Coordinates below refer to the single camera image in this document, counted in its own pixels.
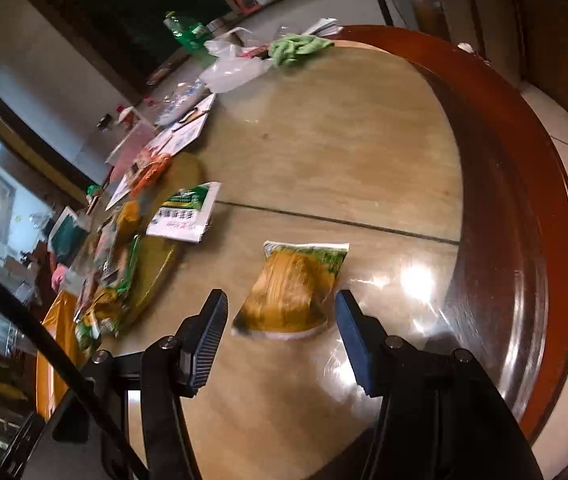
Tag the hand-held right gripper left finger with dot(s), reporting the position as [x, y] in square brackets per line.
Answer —
[209, 340]

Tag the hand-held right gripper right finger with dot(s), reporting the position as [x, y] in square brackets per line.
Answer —
[356, 350]

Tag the yellow snack packet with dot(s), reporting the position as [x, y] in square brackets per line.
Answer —
[291, 292]

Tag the yellow cardboard tray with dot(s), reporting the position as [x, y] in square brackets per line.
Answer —
[59, 345]

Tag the pile of mixed snack packs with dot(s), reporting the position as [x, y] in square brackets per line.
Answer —
[114, 270]

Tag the white green snack packet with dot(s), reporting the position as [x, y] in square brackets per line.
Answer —
[184, 212]

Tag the gold round turntable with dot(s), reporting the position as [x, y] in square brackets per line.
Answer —
[156, 270]

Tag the pink cloth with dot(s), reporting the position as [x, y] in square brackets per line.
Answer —
[58, 278]

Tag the dark teal box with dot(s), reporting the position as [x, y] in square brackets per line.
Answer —
[66, 237]

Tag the orange snack pack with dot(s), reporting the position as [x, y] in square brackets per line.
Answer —
[150, 172]

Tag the pink paper sheet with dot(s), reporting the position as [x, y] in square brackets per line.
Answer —
[131, 147]

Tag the printed paper flyer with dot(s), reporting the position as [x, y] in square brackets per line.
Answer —
[186, 132]

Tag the clear plastic bag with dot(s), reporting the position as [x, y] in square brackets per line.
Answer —
[234, 67]

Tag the green cloth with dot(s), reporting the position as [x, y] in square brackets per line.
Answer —
[294, 47]

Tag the green glass bottle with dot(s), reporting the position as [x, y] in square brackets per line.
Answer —
[189, 32]

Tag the white tissue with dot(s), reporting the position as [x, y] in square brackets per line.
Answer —
[466, 48]

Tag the white folded papers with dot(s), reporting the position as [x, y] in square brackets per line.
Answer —
[324, 27]

